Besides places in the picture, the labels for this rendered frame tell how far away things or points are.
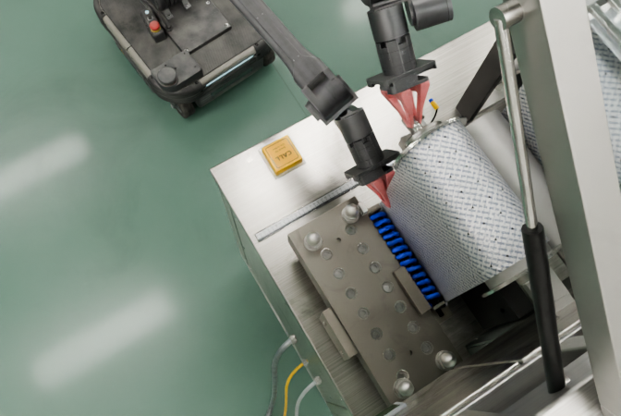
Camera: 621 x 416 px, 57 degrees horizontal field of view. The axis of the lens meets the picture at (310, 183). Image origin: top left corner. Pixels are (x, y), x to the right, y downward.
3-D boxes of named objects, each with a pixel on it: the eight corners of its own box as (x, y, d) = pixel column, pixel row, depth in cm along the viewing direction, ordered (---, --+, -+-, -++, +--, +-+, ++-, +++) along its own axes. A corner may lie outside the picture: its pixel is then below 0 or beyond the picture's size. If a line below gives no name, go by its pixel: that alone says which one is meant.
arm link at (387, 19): (363, 5, 93) (367, 7, 88) (404, -9, 93) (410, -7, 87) (374, 45, 96) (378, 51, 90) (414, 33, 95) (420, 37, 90)
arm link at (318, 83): (169, -44, 110) (211, -84, 109) (181, -32, 116) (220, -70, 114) (314, 124, 105) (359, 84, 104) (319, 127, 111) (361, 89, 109)
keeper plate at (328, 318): (326, 313, 121) (330, 306, 111) (352, 356, 119) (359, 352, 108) (316, 320, 121) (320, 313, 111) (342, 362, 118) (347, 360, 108)
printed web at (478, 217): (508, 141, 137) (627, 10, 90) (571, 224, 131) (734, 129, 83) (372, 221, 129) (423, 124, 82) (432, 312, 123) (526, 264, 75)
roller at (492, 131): (486, 128, 115) (507, 101, 103) (567, 236, 108) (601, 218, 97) (437, 157, 112) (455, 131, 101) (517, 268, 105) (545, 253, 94)
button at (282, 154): (287, 138, 136) (287, 133, 133) (302, 162, 134) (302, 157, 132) (261, 152, 134) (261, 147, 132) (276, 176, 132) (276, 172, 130)
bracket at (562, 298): (546, 269, 89) (552, 266, 87) (570, 301, 88) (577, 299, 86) (521, 286, 88) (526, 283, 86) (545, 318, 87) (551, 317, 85)
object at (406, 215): (381, 203, 119) (396, 172, 102) (446, 301, 113) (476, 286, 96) (379, 204, 119) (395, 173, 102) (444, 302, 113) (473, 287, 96)
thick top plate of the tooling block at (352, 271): (351, 203, 124) (355, 195, 118) (460, 372, 113) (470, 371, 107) (287, 240, 120) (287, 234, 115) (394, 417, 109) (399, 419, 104)
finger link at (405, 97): (389, 129, 100) (375, 78, 97) (422, 115, 102) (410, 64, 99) (410, 135, 94) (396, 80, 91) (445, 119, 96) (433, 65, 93)
